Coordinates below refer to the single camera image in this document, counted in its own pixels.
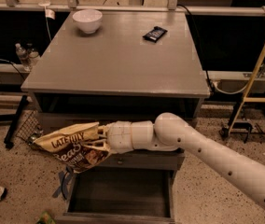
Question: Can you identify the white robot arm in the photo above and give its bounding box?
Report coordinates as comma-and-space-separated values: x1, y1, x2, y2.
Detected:
86, 113, 265, 209

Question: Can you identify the grey wooden drawer cabinet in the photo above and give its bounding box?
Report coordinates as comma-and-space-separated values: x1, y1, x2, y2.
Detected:
21, 10, 211, 224

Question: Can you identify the grey middle drawer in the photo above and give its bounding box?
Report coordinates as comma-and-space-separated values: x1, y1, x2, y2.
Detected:
97, 148, 185, 171

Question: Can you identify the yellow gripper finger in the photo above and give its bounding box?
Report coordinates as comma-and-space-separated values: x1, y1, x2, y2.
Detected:
97, 125, 108, 139
83, 140, 110, 151

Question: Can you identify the white ceramic bowl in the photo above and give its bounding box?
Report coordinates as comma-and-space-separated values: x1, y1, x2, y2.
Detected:
72, 9, 103, 34

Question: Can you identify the blue tape cross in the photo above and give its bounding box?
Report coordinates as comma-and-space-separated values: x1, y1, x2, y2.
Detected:
52, 168, 74, 200

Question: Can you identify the grey open bottom drawer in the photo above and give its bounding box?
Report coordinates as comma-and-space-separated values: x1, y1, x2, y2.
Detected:
56, 167, 175, 224

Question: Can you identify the green snack packet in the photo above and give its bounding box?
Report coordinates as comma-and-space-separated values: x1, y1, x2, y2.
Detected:
35, 211, 56, 224

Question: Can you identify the plastic bottle on floor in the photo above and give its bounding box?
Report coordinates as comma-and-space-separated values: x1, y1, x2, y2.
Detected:
218, 137, 233, 162

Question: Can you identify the yellow wooden ladder frame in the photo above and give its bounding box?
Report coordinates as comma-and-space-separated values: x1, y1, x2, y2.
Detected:
228, 44, 265, 134

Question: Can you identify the clear plastic water bottle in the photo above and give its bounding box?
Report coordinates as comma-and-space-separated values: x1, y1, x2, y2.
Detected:
15, 43, 31, 72

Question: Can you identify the brown chip bag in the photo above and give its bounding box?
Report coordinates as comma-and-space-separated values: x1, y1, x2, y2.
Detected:
33, 121, 112, 174

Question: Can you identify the black power cable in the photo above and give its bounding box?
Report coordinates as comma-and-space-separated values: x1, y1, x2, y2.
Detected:
177, 4, 215, 95

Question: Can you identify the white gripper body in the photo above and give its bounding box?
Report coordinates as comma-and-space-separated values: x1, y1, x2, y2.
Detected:
107, 121, 133, 154

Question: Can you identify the white lamp fixture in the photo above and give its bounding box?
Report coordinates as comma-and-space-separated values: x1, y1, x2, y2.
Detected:
38, 0, 55, 20

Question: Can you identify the wire mesh basket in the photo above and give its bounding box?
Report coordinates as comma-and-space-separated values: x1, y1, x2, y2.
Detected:
15, 111, 53, 153

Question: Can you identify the dark candy bar wrapper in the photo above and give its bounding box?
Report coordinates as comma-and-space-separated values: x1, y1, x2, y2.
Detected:
143, 26, 167, 43

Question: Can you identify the black metal stand leg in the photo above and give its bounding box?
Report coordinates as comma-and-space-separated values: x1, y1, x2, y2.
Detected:
4, 95, 28, 149

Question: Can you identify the grey top drawer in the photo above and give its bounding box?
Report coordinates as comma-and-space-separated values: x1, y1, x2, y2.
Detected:
37, 112, 199, 144

